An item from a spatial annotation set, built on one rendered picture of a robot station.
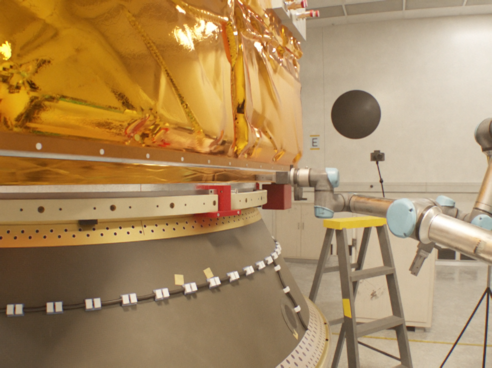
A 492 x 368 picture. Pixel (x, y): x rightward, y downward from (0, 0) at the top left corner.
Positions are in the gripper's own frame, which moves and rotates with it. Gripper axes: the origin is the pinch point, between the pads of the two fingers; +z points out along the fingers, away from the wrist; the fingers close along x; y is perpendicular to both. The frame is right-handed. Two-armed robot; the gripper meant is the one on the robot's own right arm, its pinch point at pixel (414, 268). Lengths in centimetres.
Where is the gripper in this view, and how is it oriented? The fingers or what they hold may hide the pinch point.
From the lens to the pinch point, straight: 164.4
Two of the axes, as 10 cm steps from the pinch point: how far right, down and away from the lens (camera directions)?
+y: 8.4, 4.0, -3.7
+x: 3.5, 1.2, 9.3
